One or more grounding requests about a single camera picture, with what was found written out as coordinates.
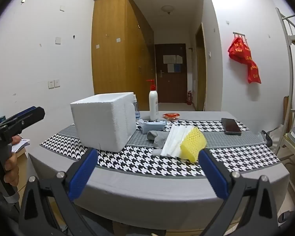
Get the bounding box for person's left forearm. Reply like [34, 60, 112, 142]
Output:
[0, 167, 20, 227]

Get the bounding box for white pump bottle red cap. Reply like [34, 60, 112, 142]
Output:
[146, 79, 159, 122]

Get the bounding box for metal bunk bed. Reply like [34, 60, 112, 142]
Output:
[275, 7, 295, 202]

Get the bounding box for blue spray bottle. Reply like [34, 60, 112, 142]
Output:
[133, 95, 141, 120]

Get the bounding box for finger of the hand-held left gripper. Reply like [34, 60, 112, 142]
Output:
[0, 106, 37, 126]
[4, 107, 46, 135]

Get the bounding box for white foam box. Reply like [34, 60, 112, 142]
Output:
[70, 92, 137, 153]

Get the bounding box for red bags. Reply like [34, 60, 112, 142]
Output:
[227, 36, 262, 84]

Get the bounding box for person's left hand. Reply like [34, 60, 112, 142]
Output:
[4, 135, 22, 187]

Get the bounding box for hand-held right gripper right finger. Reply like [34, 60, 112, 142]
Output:
[198, 149, 280, 236]

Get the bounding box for red snack packet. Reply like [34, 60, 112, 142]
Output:
[162, 112, 181, 121]

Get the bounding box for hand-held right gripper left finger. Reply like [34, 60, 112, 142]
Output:
[18, 148, 99, 236]

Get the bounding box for papers on door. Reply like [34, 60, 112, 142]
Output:
[163, 55, 183, 73]

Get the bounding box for wooden desk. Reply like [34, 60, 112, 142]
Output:
[15, 147, 31, 193]

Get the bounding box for dark brown door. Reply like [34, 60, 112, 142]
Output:
[155, 43, 188, 104]

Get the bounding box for ceiling lamp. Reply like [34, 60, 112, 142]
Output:
[161, 5, 175, 15]

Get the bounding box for blue face mask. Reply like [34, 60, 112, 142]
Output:
[137, 119, 167, 135]

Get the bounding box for grey sock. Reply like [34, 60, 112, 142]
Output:
[147, 130, 170, 149]

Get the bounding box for wooden wardrobe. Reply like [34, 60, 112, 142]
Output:
[91, 0, 156, 112]

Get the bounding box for wooden side door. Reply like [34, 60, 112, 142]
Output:
[195, 23, 207, 112]

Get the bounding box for yellow foam net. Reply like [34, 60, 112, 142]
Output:
[180, 126, 207, 163]

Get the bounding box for wooden boards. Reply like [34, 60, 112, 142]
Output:
[283, 96, 293, 131]

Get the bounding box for black smartphone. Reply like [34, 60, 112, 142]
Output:
[221, 118, 242, 136]

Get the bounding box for printed papers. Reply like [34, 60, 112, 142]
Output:
[11, 138, 30, 153]

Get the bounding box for houndstooth tablecloth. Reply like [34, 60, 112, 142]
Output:
[27, 111, 290, 217]

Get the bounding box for white foam sheets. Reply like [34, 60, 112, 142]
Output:
[159, 124, 195, 157]

